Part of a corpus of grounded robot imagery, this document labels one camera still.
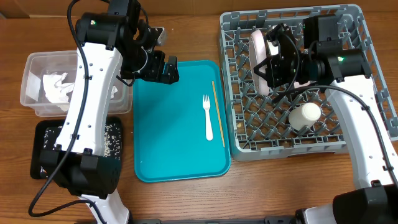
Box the large pink plate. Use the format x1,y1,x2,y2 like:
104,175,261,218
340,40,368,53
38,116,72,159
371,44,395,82
249,30,269,96

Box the small pink plate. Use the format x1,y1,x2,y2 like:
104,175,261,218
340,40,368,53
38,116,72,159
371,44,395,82
294,81,311,88

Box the white bowl with peanuts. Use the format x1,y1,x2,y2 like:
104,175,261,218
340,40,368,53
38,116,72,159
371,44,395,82
267,42,279,56

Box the white plastic fork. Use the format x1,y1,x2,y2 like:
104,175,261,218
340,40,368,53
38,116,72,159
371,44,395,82
203,95,213,141

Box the white cup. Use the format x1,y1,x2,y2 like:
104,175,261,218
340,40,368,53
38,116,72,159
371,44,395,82
289,103,322,131

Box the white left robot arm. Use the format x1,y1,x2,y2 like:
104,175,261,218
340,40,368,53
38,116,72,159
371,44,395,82
39,0,179,223

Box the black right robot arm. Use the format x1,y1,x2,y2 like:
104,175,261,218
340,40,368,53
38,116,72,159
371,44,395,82
249,14,397,223

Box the grey dishwasher rack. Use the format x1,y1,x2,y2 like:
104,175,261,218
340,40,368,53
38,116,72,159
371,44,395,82
220,4,397,161

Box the wooden chopstick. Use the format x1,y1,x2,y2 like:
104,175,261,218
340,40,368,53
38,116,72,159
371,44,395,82
212,80,225,148

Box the teal plastic tray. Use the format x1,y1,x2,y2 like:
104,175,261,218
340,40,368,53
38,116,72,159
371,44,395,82
133,60,231,183

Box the spilled rice and peanuts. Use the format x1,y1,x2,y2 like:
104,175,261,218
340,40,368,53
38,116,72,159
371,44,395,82
39,123,123,160

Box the clear plastic bin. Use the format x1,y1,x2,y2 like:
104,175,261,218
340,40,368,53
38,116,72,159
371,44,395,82
20,46,133,119

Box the black tray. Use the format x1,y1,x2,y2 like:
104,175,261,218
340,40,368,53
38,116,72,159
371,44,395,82
30,116,123,179

